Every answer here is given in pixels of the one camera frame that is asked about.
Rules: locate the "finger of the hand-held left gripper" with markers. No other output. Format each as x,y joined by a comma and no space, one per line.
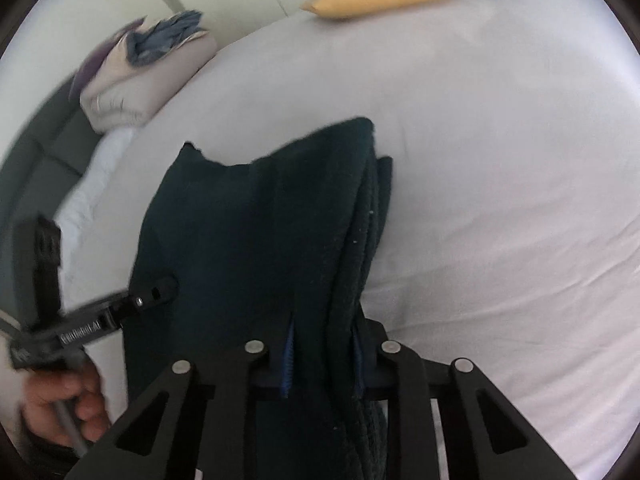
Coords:
152,295

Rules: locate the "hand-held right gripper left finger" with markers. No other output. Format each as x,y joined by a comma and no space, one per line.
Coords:
287,360

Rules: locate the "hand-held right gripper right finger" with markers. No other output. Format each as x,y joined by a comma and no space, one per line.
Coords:
359,360

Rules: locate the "dark green knit garment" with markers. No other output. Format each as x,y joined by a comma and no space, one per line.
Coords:
260,260

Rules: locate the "person's left forearm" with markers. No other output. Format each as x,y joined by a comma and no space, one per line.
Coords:
30,455

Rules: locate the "person's left hand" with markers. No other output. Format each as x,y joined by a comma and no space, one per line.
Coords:
75,400

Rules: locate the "white pillow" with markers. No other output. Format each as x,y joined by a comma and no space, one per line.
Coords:
92,185

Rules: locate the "grey upholstered headboard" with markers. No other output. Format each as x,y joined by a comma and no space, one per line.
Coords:
35,175

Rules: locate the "bed with white sheet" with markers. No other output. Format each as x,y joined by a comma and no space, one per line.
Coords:
500,185

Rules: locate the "purple pillow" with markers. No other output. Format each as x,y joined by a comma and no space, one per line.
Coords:
95,67

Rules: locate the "blue crumpled cloth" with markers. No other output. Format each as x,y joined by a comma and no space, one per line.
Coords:
165,40

